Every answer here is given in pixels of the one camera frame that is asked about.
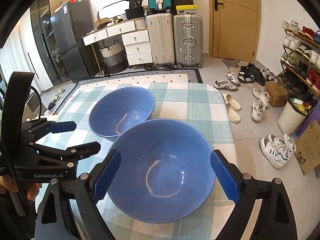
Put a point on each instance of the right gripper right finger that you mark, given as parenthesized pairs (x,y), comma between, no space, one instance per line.
(275,218)

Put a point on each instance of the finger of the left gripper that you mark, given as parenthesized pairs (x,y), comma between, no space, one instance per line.
(81,151)
(60,127)

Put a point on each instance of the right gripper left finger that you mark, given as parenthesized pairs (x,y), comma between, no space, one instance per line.
(55,219)

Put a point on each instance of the dark blue bowl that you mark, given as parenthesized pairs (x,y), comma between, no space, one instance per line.
(120,110)
(165,172)

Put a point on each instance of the dark blue bowl front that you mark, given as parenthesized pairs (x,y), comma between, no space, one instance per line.
(165,172)

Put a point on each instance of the person left hand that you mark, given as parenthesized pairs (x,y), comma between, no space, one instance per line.
(7,183)

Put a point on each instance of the white green sneakers pair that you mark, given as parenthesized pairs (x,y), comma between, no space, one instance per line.
(276,150)

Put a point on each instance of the cardboard box on floor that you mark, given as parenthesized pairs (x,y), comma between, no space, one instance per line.
(308,147)

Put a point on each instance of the woven laundry basket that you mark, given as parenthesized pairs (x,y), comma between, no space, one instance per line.
(114,58)

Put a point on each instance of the white dressing desk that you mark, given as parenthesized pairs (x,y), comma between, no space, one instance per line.
(123,27)

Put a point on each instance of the black refrigerator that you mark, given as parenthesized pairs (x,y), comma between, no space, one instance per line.
(70,23)

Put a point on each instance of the white trash bin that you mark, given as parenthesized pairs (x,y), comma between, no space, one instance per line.
(293,114)

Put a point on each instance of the white drawer cabinet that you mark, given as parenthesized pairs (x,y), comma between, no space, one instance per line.
(137,47)

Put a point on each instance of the glass door wardrobe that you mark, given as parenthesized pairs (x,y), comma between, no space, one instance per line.
(46,43)

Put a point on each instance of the cream slippers pair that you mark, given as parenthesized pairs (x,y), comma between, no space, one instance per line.
(232,108)

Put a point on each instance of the teal checkered tablecloth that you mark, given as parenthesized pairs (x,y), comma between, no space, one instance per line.
(202,107)

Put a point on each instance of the oval mirror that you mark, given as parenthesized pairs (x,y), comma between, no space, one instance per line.
(113,10)

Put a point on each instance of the beige suitcase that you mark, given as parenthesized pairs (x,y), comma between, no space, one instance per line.
(161,38)

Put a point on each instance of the shoe rack with shoes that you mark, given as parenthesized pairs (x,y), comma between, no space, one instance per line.
(300,62)

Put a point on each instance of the silver suitcase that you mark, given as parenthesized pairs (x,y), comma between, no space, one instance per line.
(188,38)

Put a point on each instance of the stacked shoe boxes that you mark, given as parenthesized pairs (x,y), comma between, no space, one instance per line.
(184,7)

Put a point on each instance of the wooden door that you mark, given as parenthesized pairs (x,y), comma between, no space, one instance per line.
(234,29)

